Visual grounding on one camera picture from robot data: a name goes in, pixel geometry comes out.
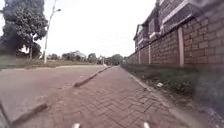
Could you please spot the concrete kerb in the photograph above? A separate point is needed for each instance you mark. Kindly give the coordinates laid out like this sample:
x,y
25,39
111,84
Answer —
x,y
90,77

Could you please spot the distant row of trees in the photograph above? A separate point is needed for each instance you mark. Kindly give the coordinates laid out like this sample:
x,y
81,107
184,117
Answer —
x,y
83,57

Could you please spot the red brick path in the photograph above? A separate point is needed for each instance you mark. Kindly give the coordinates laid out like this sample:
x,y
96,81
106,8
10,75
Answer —
x,y
110,96

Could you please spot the distant pale building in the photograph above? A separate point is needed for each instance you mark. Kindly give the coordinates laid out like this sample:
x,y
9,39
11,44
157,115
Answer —
x,y
78,53

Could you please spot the grass verge strip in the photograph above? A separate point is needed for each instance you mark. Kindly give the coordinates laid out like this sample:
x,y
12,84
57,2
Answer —
x,y
176,81

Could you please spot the robot's own part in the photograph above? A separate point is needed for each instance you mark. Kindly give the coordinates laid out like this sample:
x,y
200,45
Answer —
x,y
76,125
146,125

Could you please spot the street lamp pole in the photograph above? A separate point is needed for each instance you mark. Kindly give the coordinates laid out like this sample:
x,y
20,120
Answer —
x,y
47,33

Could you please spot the brick building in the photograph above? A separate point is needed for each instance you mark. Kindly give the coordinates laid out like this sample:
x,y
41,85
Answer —
x,y
166,16

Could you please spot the grey asphalt road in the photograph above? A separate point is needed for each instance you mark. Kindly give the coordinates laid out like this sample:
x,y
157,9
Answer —
x,y
36,81

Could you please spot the grass field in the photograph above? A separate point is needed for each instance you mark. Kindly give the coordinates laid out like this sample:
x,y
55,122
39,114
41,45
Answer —
x,y
30,62

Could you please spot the large dark tree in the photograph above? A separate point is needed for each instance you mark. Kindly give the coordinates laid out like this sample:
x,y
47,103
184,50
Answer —
x,y
21,25

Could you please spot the brick boundary wall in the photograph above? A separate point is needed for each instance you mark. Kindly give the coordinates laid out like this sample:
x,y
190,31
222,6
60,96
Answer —
x,y
196,43

